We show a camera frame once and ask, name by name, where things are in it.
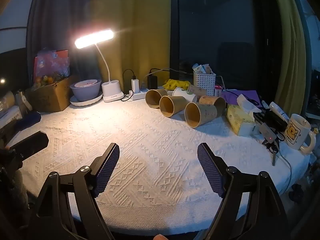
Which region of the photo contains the yellow tissue pack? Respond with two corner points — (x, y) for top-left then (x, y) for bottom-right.
(226, 94), (262, 137)

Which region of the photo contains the grey cable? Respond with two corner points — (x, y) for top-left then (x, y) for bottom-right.
(275, 140), (293, 193)

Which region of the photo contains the brown paper cup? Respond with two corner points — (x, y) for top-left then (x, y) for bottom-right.
(145, 89), (168, 109)
(159, 95), (188, 118)
(199, 95), (227, 118)
(184, 102), (217, 129)
(187, 84), (208, 97)

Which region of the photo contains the white desk lamp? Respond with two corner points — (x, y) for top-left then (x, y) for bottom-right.
(74, 29), (123, 103)

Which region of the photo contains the cardboard box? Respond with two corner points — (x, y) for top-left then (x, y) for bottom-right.
(26, 76), (78, 112)

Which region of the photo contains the dark grey curtain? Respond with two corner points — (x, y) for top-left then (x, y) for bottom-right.
(26, 0), (100, 80)

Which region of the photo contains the purple cloth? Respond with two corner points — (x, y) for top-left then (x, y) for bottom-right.
(221, 90), (263, 109)

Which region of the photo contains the white tube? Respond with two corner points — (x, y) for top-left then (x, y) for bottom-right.
(269, 102), (290, 122)

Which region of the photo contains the dark blue pouch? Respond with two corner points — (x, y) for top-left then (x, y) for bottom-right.
(14, 111), (42, 131)

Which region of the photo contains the black case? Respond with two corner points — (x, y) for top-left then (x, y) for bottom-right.
(254, 110), (288, 133)

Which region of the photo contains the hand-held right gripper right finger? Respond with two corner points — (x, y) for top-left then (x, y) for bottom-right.
(197, 143), (288, 240)

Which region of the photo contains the small grey device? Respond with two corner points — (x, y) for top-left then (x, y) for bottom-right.
(259, 124), (278, 141)

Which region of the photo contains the red and purple bag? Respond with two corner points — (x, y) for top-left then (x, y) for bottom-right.
(34, 49), (70, 84)

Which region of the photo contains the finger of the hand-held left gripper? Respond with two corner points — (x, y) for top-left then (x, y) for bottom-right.
(5, 131), (49, 160)

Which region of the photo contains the purple bowl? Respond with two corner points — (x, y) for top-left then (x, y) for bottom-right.
(70, 79), (102, 101)

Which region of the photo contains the pale purple plate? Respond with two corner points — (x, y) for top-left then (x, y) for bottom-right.
(70, 91), (103, 106)

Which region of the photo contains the white flat box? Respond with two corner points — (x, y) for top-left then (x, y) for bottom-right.
(0, 105), (22, 126)

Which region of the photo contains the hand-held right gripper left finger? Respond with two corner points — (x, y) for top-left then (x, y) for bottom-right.
(25, 143), (120, 240)

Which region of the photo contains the white paper cup green print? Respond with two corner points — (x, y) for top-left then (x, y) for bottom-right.
(172, 87), (197, 103)

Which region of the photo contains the bunch of keys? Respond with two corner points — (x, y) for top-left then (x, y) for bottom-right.
(262, 140), (281, 167)

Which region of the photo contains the yellow curtain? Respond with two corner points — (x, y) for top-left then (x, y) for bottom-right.
(271, 0), (316, 117)
(89, 0), (179, 93)

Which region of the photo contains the white mug bear print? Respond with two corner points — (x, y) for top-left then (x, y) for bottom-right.
(284, 114), (317, 155)

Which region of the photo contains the pink plate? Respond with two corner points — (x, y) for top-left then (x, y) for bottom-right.
(75, 79), (98, 87)

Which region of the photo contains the bunch of sachets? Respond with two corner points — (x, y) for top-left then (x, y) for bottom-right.
(192, 64), (214, 75)

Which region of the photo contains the black charger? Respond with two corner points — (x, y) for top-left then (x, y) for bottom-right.
(147, 74), (158, 90)

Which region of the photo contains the white plastic basket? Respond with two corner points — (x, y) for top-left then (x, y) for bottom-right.
(193, 72), (216, 96)

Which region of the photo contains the white textured tablecloth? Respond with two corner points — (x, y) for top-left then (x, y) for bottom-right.
(17, 96), (312, 236)

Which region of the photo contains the white power strip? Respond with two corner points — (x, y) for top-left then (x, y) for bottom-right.
(122, 90), (150, 102)

